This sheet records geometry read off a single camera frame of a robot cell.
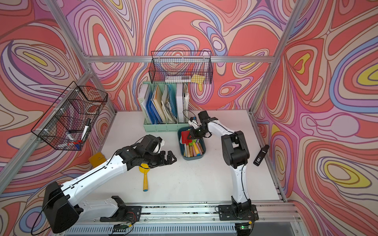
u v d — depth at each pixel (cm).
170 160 67
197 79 82
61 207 38
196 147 93
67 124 74
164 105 95
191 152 91
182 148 95
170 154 69
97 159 92
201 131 86
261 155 96
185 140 96
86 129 69
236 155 57
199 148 93
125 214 71
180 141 96
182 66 96
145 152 58
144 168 65
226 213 73
